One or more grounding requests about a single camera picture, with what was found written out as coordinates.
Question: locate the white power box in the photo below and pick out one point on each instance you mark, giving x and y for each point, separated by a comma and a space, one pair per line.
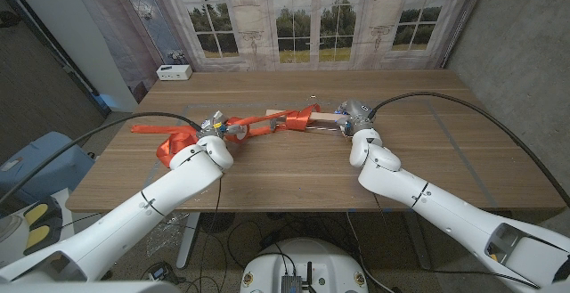
173, 73

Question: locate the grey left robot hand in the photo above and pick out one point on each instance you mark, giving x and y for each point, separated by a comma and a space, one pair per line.
216, 126

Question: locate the clear plastic wrap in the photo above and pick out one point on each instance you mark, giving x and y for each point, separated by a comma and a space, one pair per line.
162, 235

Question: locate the orange ribbon with spool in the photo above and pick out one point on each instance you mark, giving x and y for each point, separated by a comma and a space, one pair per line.
267, 124

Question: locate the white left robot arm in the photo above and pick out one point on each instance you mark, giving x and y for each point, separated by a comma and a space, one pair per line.
156, 204

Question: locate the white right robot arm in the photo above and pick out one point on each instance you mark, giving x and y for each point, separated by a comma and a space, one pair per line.
445, 204

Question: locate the black device on floor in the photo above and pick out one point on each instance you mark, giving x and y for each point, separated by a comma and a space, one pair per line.
159, 271

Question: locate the white table leg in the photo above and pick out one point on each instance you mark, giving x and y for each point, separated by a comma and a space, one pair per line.
187, 239

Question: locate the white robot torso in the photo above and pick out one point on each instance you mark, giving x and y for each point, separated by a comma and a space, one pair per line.
303, 257

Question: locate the blue plastic bin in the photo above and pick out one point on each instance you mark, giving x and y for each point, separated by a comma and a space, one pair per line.
44, 164

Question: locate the grey box on torso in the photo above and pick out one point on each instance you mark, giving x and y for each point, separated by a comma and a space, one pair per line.
291, 284

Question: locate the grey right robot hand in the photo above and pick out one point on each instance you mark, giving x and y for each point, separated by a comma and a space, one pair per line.
356, 115

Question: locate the wooden clip hanger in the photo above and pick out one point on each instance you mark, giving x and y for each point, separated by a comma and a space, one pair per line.
325, 117

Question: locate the black yellow foot pedal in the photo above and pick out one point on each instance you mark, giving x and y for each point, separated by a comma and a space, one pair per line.
36, 213
39, 237

